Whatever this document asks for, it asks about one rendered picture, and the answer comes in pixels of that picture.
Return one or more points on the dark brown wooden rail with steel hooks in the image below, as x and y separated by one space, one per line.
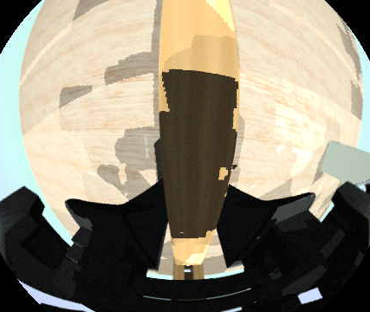
198 114

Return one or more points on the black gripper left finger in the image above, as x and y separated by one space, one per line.
141 222

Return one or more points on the brown wooden post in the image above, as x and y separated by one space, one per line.
184 272

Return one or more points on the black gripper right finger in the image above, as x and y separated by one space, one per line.
244 220

